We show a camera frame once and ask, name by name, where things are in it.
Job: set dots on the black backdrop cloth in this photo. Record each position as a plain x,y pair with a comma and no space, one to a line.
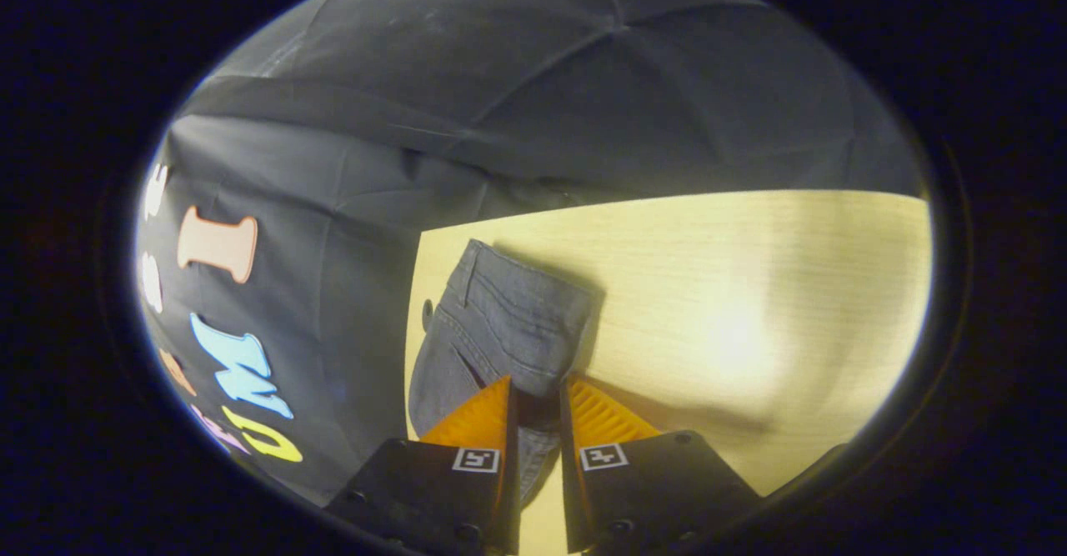
350,164

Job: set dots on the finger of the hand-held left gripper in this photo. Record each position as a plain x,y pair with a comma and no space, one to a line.
571,473
512,473

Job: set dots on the black table grommet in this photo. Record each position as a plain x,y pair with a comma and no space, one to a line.
428,314

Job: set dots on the dark grey jeans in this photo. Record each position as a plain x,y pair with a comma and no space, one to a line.
500,323

